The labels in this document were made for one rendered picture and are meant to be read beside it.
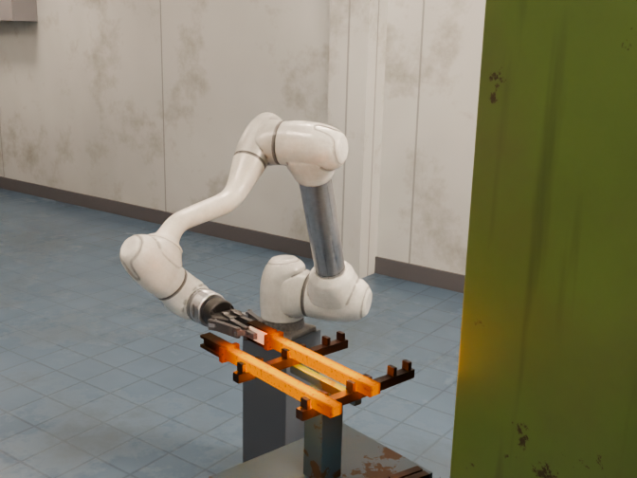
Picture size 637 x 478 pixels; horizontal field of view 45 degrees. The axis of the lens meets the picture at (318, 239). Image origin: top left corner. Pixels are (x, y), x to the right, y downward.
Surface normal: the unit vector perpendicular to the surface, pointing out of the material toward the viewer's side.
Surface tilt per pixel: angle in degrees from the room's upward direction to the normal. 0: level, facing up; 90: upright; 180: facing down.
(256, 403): 90
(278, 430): 90
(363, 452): 0
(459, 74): 90
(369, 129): 90
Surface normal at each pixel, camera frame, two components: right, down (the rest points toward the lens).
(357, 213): -0.58, 0.19
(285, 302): -0.31, 0.25
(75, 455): 0.03, -0.97
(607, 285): -0.81, 0.13
